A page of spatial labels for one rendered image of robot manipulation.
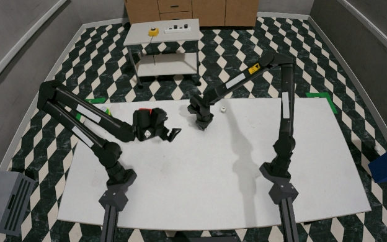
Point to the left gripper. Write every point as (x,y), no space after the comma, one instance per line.
(171,136)

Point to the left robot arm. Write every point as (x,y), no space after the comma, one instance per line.
(52,92)

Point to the green and yellow drink can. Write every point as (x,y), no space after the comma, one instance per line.
(105,109)

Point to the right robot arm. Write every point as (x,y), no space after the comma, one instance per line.
(285,143)

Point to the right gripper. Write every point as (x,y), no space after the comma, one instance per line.
(205,121)

